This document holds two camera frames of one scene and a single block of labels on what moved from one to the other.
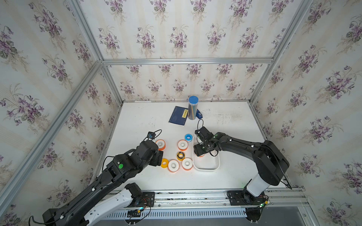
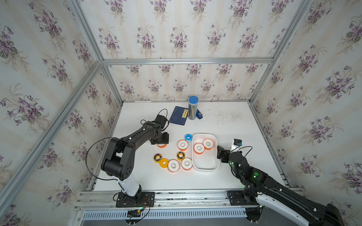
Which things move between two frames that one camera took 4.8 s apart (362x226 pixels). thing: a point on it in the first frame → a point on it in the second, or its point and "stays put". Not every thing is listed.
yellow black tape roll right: (180, 156) stays put
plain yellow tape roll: (164, 163) stays put
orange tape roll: (182, 145) stays put
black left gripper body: (156, 159) → (162, 139)
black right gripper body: (201, 148) → (225, 158)
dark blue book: (179, 116) stays put
